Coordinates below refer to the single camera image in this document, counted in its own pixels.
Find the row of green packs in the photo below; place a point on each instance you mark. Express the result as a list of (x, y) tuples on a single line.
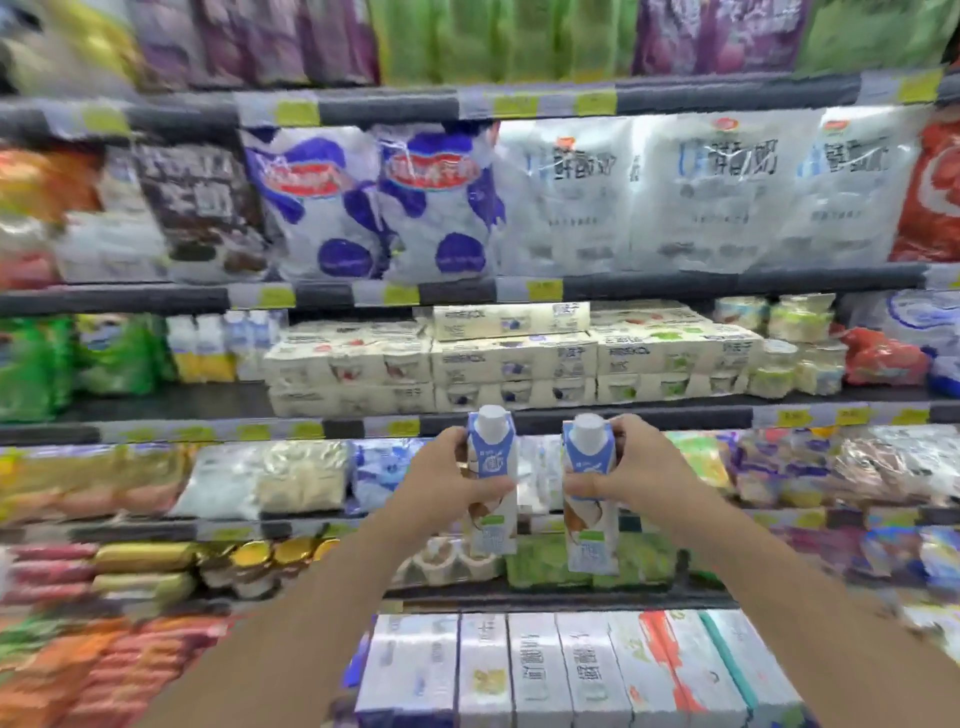
[(536, 562)]

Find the blue white packet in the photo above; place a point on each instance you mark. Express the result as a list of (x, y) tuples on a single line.
[(382, 469)]

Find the pack of white cups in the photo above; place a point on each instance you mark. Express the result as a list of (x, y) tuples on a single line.
[(442, 562)]

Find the group of white yogurt cups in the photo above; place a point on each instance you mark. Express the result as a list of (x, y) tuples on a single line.
[(799, 337)]

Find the blue spotted white bag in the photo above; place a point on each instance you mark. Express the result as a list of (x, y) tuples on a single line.
[(315, 202), (439, 210)]

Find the person's right forearm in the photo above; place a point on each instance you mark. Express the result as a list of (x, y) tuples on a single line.
[(795, 607)]

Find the person's right thumb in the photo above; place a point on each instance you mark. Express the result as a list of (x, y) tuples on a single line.
[(589, 487)]

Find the red white bag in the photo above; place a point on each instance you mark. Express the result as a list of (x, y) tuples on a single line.
[(934, 195)]

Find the person's left hand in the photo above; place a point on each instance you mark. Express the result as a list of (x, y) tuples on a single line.
[(431, 491)]

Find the white clear packets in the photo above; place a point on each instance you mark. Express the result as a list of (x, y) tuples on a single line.
[(540, 472)]

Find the pile of orange packets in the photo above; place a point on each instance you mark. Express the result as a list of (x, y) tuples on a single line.
[(37, 195)]

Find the stack of gold wrapped sticks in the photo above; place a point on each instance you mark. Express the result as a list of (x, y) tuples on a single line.
[(142, 570)]

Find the person's left forearm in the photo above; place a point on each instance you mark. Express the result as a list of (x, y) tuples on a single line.
[(300, 622)]

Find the dark brown printed bag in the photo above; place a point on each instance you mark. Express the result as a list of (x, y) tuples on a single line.
[(202, 210)]

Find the person's right hand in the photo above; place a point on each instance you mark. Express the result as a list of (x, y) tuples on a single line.
[(649, 476)]

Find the stack of red sausages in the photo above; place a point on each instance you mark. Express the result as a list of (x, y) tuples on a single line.
[(45, 574)]

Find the blue white drink carton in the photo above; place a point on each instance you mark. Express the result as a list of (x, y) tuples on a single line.
[(592, 544), (495, 536)]

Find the stack of cream yogurt multipacks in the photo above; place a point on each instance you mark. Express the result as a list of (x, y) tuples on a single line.
[(510, 360)]

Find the row of colourful packets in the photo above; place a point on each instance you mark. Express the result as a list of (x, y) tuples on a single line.
[(847, 465)]

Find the small red bag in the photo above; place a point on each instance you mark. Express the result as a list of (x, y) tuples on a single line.
[(885, 360)]

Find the row of green packets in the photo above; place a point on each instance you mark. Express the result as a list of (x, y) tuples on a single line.
[(502, 37)]

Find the white grainy bag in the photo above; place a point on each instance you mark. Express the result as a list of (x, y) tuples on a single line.
[(217, 484)]

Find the person's left thumb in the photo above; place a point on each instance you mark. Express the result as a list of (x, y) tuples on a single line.
[(491, 493)]

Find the row of gold lidded cups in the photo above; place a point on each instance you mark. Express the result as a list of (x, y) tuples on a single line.
[(255, 562)]

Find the green printed bag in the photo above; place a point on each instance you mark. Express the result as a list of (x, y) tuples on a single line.
[(120, 356), (30, 367)]

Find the row of white milk boxes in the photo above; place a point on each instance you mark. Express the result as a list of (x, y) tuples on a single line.
[(540, 667)]

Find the pile of blue pink packets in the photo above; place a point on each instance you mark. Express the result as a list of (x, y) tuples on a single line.
[(885, 555)]

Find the black shelf rail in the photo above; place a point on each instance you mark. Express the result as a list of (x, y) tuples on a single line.
[(150, 531), (390, 109), (450, 291), (645, 418), (600, 598)]

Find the green yellow packet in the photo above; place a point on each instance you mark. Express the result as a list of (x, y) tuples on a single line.
[(701, 457)]

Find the green snack bag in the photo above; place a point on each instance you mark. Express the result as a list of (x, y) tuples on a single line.
[(877, 30)]

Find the pile of orange sausage packs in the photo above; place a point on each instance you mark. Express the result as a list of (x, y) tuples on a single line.
[(97, 675)]

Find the row of pink sausage packets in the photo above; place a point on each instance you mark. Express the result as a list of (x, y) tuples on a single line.
[(90, 484)]

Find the row of purple packets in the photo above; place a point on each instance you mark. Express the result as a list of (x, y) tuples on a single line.
[(247, 41)]

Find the pack of small white bottles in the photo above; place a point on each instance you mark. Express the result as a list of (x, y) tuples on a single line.
[(210, 349)]

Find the white milk powder bag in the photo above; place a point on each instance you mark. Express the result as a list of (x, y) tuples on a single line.
[(855, 187), (562, 202), (720, 195)]

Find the white bag with blue print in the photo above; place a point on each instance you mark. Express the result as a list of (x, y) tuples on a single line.
[(915, 319)]

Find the pile of yellow packets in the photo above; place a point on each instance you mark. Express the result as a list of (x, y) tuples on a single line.
[(60, 45)]

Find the purple snack bag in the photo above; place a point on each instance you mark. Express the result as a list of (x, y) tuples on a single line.
[(720, 34)]

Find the pale yellow bag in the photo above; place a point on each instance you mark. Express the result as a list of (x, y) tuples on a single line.
[(304, 476)]

